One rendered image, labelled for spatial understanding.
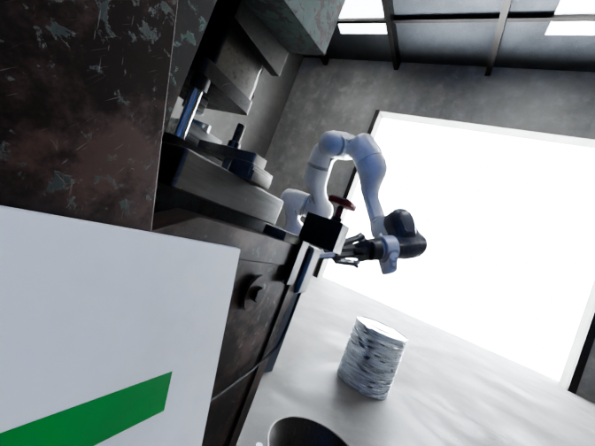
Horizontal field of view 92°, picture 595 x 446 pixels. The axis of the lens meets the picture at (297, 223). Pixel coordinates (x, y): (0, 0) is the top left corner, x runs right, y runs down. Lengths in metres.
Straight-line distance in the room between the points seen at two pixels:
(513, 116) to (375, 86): 2.32
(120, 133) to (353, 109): 5.86
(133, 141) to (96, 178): 0.05
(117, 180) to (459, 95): 5.78
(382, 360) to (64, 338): 1.48
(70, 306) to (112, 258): 0.05
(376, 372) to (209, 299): 1.34
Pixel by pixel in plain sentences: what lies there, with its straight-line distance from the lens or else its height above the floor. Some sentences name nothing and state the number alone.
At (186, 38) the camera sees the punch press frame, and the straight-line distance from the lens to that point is 0.48.
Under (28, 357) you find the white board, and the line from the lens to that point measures 0.35.
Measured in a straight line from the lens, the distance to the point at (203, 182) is 0.47.
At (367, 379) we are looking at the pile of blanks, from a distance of 1.70.
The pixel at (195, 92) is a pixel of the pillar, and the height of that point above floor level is 0.83.
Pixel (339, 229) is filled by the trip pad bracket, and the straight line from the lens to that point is 0.66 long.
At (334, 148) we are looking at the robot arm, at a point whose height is 1.00.
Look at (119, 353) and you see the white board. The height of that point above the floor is 0.46.
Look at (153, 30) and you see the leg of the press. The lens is 0.37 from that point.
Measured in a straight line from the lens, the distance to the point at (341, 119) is 6.09.
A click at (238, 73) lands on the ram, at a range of 0.72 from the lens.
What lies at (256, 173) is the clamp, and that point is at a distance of 0.52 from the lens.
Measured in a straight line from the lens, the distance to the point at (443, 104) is 5.86.
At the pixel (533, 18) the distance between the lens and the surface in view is 5.37.
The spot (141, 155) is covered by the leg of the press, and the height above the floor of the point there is 0.67.
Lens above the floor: 0.65
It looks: 2 degrees up
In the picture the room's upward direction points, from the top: 21 degrees clockwise
